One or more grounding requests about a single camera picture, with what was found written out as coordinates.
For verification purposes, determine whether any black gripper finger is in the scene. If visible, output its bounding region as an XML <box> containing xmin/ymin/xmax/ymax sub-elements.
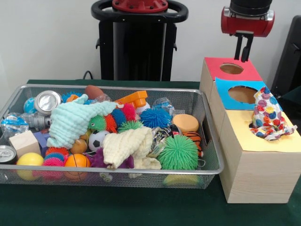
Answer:
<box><xmin>234</xmin><ymin>31</ymin><xmax>245</xmax><ymax>61</ymax></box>
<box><xmin>241</xmin><ymin>34</ymin><xmax>254</xmax><ymax>63</ymax></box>

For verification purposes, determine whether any tan round wooden block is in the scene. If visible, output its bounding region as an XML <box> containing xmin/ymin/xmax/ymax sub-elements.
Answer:
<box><xmin>172</xmin><ymin>114</ymin><xmax>199</xmax><ymax>134</ymax></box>

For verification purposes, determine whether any dark green tablecloth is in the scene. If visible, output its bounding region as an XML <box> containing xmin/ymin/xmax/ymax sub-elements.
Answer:
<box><xmin>0</xmin><ymin>79</ymin><xmax>301</xmax><ymax>226</ymax></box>

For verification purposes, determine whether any silver drink can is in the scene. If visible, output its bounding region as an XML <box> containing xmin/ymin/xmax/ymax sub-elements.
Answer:
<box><xmin>34</xmin><ymin>90</ymin><xmax>62</xmax><ymax>115</ymax></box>

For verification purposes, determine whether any green spiky ball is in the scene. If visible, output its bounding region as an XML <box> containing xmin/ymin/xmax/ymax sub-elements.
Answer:
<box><xmin>158</xmin><ymin>135</ymin><xmax>199</xmax><ymax>171</ymax></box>

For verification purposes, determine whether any wooden box with three holes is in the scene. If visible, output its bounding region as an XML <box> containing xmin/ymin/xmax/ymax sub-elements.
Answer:
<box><xmin>199</xmin><ymin>57</ymin><xmax>301</xmax><ymax>204</ymax></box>

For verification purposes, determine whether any cream yellow cloth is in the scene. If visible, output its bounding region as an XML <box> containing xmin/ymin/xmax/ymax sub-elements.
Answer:
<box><xmin>102</xmin><ymin>126</ymin><xmax>161</xmax><ymax>170</ymax></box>

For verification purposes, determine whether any small soccer ball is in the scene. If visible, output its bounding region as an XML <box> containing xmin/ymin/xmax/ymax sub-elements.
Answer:
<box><xmin>87</xmin><ymin>130</ymin><xmax>110</xmax><ymax>152</ymax></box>

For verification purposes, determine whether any mint green cloth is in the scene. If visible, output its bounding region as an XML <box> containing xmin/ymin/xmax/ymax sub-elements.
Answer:
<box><xmin>46</xmin><ymin>94</ymin><xmax>118</xmax><ymax>149</ymax></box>

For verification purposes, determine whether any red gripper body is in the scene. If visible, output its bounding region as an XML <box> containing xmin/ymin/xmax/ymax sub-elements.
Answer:
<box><xmin>221</xmin><ymin>6</ymin><xmax>276</xmax><ymax>38</ymax></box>

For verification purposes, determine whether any blue spiky ball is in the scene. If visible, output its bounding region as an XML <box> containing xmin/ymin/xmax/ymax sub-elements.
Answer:
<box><xmin>139</xmin><ymin>107</ymin><xmax>172</xmax><ymax>129</ymax></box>

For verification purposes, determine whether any small orange basketball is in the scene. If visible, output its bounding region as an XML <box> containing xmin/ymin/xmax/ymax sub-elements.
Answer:
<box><xmin>64</xmin><ymin>153</ymin><xmax>90</xmax><ymax>180</ymax></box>

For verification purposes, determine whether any black upright panel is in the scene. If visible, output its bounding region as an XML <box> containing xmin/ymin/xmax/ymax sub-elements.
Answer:
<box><xmin>270</xmin><ymin>16</ymin><xmax>301</xmax><ymax>102</ymax></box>

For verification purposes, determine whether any pink spiky ball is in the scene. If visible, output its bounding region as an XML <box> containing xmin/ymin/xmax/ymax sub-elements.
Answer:
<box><xmin>42</xmin><ymin>152</ymin><xmax>65</xmax><ymax>167</ymax></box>

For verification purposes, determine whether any clear mesh bin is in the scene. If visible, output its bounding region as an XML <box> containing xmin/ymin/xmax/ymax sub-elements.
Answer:
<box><xmin>0</xmin><ymin>84</ymin><xmax>224</xmax><ymax>190</ymax></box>

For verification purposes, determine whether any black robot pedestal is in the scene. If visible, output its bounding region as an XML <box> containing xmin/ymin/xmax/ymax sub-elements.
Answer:
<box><xmin>91</xmin><ymin>0</ymin><xmax>189</xmax><ymax>81</ymax></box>

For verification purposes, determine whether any orange plastic toy brick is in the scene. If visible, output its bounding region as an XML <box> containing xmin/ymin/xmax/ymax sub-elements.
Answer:
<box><xmin>115</xmin><ymin>90</ymin><xmax>148</xmax><ymax>110</ymax></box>

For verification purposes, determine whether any polka-dot cloth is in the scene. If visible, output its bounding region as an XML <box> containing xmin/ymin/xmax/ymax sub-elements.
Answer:
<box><xmin>249</xmin><ymin>86</ymin><xmax>298</xmax><ymax>141</ymax></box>

